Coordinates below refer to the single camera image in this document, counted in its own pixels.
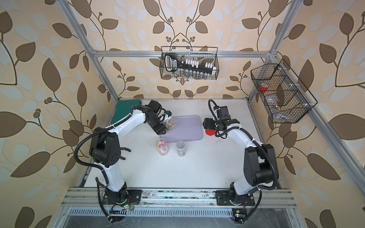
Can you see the black wire basket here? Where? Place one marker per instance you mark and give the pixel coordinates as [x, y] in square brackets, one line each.
[201, 52]
[288, 99]

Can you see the black wire basket right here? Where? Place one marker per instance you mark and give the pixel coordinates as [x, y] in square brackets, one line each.
[288, 99]

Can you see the orange black pliers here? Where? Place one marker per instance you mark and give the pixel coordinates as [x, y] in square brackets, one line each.
[123, 151]

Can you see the clear jar dark beads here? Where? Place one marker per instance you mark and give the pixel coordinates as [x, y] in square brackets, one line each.
[181, 148]

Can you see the clear candy jar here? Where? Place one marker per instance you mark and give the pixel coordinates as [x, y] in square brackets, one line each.
[169, 124]

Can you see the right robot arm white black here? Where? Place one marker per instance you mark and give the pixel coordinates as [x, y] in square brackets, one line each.
[259, 163]

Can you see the black socket set rail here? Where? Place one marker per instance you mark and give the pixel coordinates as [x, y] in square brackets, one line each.
[174, 62]

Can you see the clear jar colourful candies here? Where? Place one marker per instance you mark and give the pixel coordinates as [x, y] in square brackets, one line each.
[162, 147]

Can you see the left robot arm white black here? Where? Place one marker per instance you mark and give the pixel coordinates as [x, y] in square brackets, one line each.
[105, 148]

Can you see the lilac plastic tray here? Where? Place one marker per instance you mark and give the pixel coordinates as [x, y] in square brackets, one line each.
[187, 128]

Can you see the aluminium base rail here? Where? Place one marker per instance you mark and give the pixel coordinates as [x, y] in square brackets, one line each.
[207, 198]

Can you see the red item in basket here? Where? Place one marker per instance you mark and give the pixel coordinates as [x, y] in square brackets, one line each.
[264, 87]

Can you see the green plastic tool case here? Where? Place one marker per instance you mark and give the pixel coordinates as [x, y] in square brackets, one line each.
[123, 108]

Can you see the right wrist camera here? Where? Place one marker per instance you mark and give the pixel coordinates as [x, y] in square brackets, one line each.
[223, 113]

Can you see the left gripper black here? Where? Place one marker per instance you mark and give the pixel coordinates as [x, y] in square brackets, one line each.
[160, 129]

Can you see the black wire basket centre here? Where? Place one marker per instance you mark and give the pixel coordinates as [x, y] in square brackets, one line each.
[201, 52]

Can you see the red jar lid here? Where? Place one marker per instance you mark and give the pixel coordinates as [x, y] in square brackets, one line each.
[210, 132]

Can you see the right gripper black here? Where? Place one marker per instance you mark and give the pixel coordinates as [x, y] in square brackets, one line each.
[210, 120]

